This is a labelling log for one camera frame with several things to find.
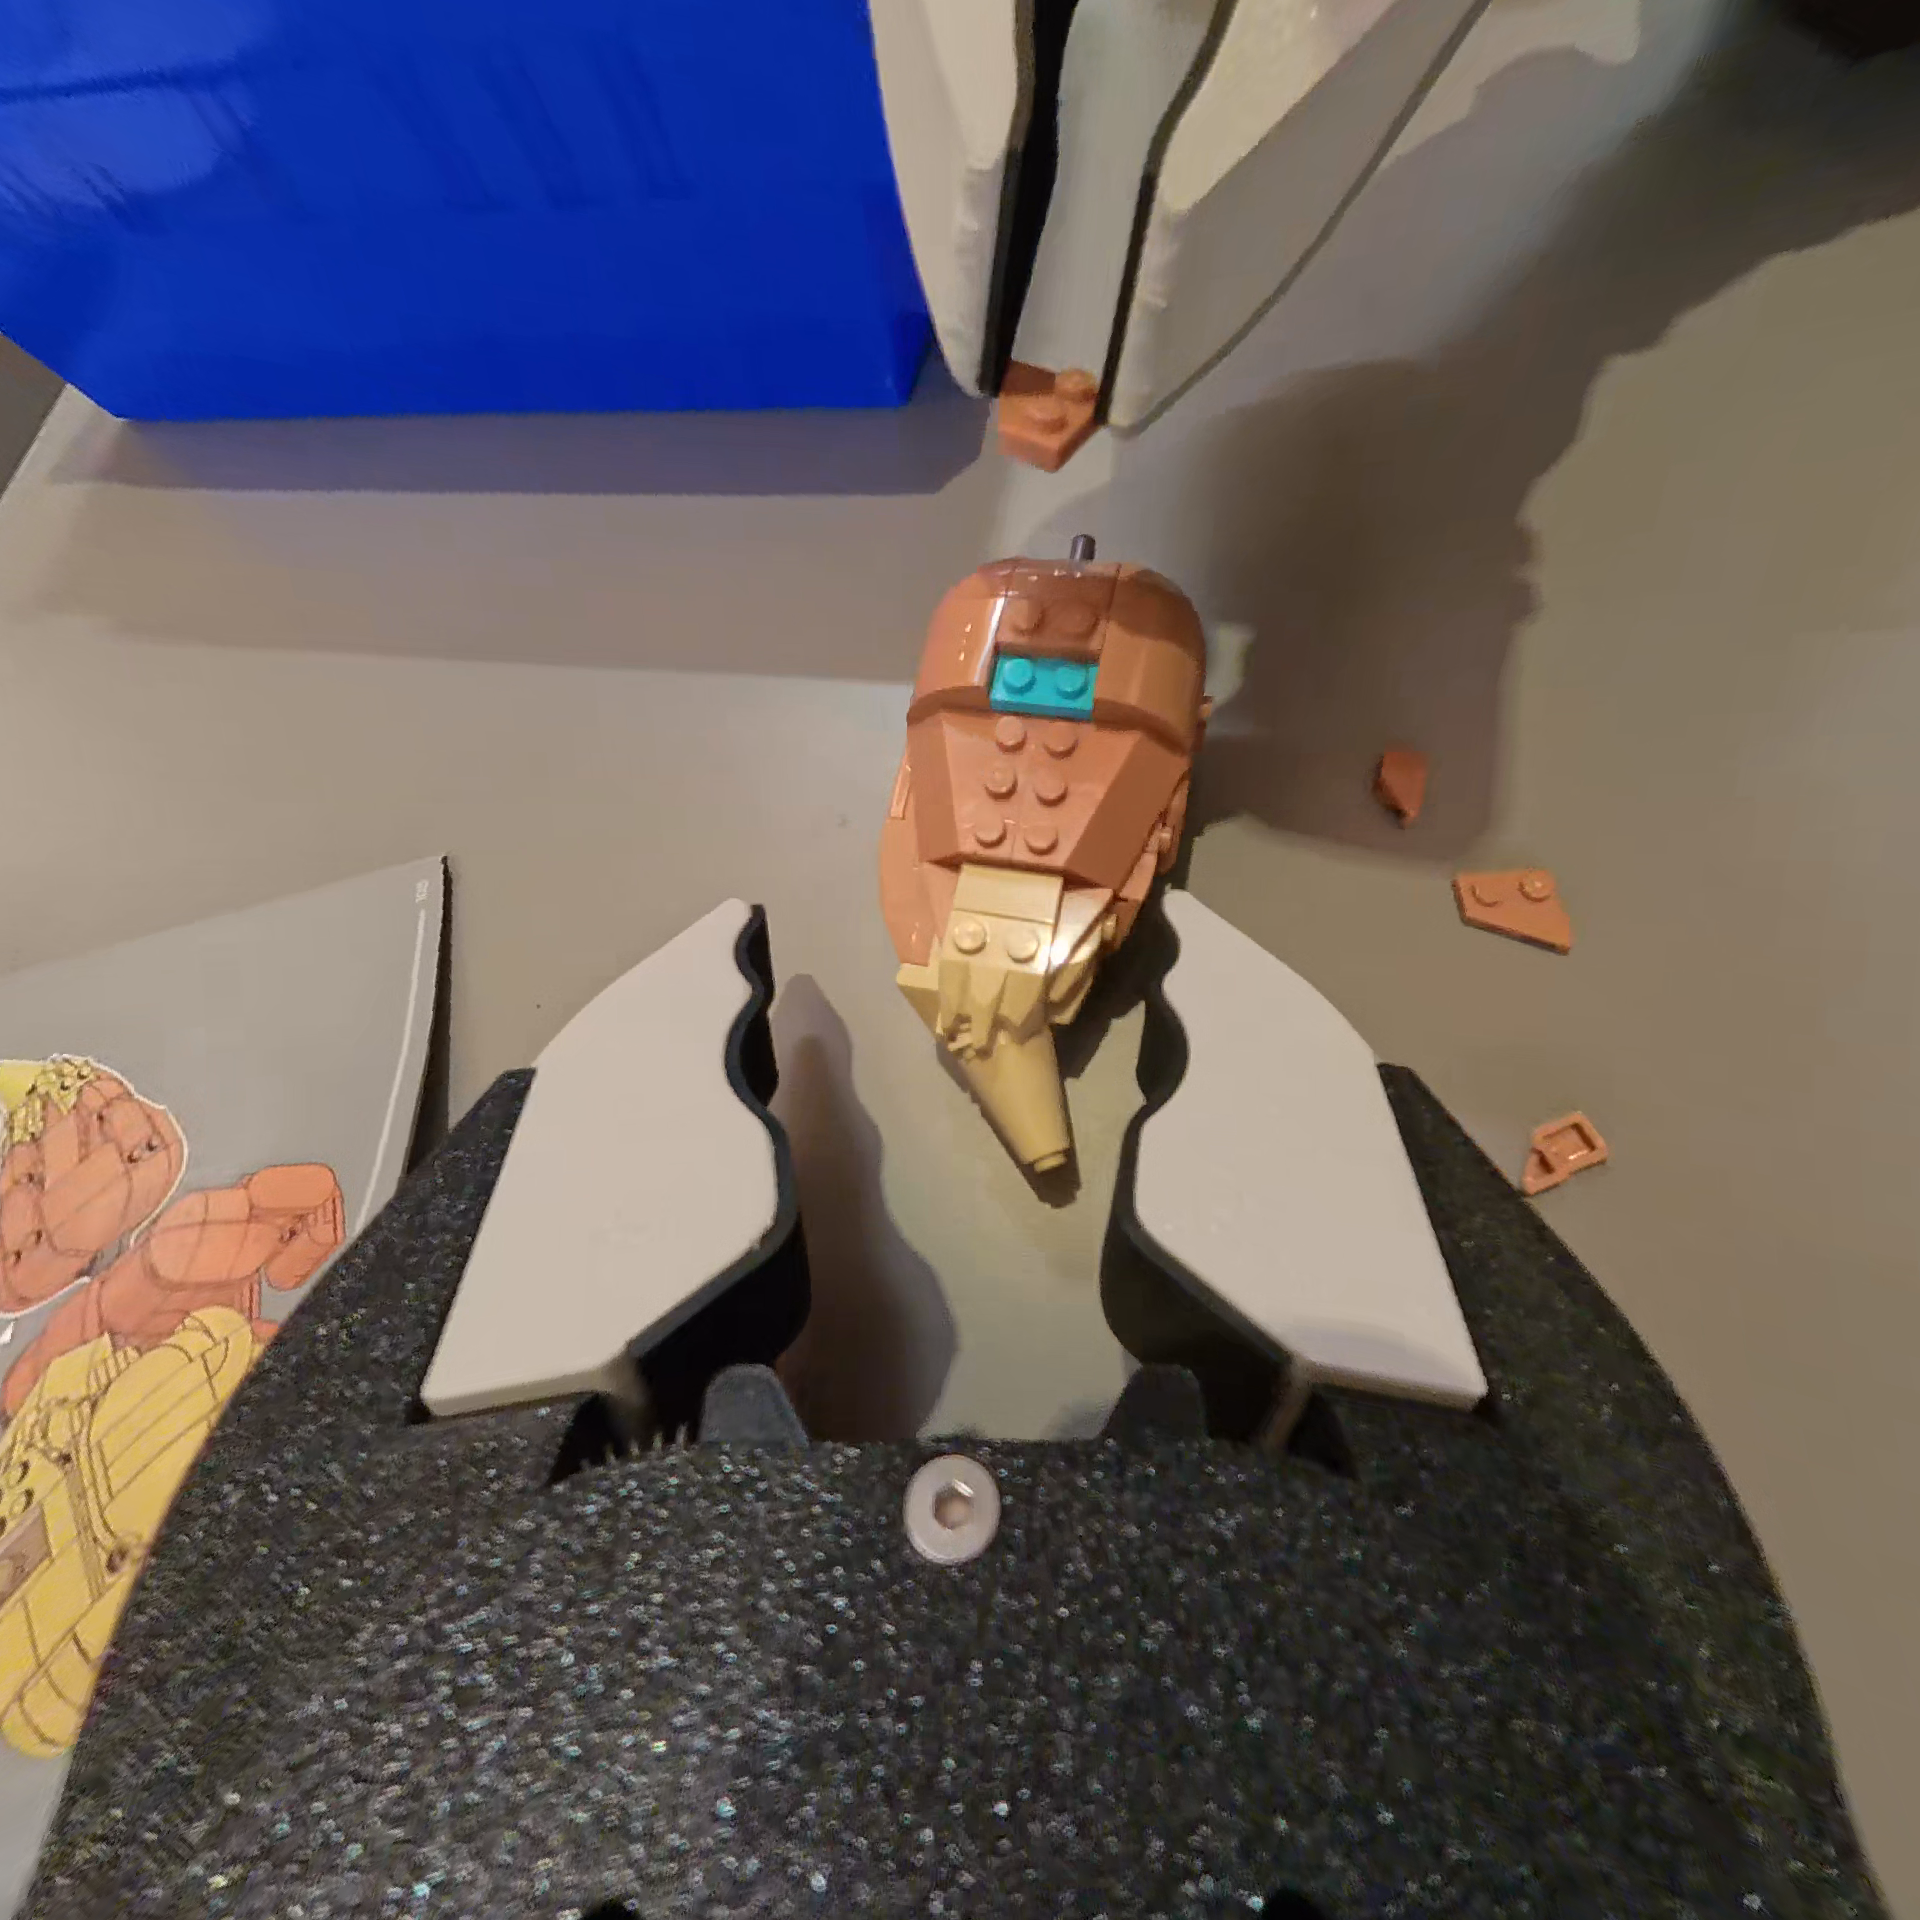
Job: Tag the blue plastic bin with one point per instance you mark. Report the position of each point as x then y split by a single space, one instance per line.
450 194

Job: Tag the small orange slope brick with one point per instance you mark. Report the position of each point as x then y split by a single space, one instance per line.
1402 781

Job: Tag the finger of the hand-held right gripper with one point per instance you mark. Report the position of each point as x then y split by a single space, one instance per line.
1289 150
953 150

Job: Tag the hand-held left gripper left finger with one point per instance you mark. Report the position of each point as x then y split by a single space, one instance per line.
630 1201

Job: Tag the orange brick claw model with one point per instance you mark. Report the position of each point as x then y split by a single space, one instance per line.
1036 810

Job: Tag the grey desk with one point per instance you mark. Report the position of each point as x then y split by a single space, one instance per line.
450 645

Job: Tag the orange square tile brick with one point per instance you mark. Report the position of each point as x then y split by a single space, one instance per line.
1563 1153

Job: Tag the grey instruction booklet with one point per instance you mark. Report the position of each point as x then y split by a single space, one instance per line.
224 1019

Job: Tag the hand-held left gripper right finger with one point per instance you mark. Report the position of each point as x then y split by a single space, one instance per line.
1306 1184

